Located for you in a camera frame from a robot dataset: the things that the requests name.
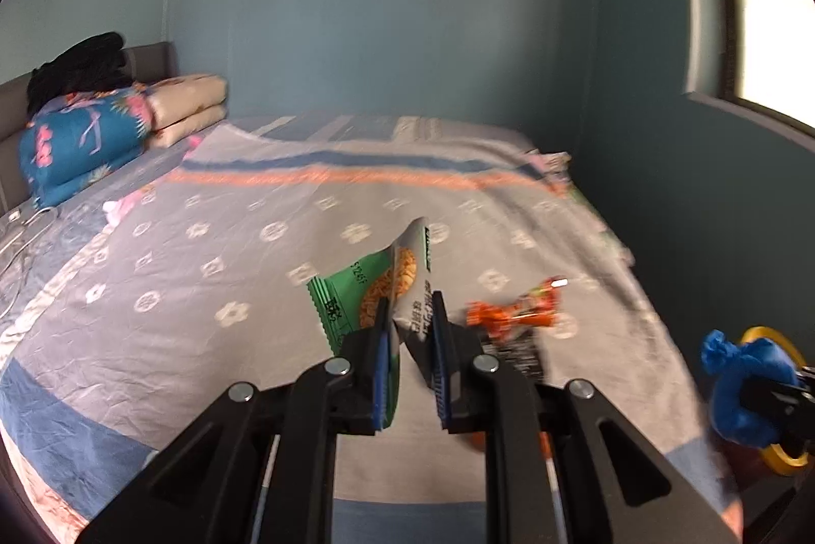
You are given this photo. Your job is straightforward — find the green white snack wrapper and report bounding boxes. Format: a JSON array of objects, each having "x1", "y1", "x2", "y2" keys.
[{"x1": 307, "y1": 217, "x2": 432, "y2": 428}]

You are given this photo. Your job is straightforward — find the blue disposable glove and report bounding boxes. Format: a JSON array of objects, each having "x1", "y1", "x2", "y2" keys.
[{"x1": 700, "y1": 329, "x2": 803, "y2": 449}]

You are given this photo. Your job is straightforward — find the orange snack wrapper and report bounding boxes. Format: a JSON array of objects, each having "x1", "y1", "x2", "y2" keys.
[{"x1": 466, "y1": 277, "x2": 569, "y2": 344}]

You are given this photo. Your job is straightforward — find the yellow rimmed trash bin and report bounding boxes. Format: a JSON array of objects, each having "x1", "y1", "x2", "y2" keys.
[{"x1": 741, "y1": 326, "x2": 813, "y2": 476}]

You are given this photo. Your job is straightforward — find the black plastic bag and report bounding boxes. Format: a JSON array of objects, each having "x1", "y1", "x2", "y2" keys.
[{"x1": 475, "y1": 328, "x2": 546, "y2": 384}]

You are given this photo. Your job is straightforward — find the grey patterned bed blanket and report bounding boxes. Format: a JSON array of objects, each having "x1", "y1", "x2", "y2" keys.
[{"x1": 2, "y1": 123, "x2": 742, "y2": 542}]

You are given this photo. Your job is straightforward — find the beige folded quilt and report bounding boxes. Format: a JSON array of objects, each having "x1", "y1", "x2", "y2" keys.
[{"x1": 148, "y1": 73, "x2": 228, "y2": 148}]

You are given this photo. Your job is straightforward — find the blue floral folded quilt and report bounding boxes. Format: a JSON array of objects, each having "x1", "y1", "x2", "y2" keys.
[{"x1": 18, "y1": 86, "x2": 153, "y2": 209}]

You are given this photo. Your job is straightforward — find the black clothing pile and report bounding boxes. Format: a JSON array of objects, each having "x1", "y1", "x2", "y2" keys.
[{"x1": 26, "y1": 32, "x2": 134, "y2": 119}]

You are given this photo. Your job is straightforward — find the white charging cable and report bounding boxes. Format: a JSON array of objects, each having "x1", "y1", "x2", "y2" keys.
[{"x1": 0, "y1": 204, "x2": 63, "y2": 322}]

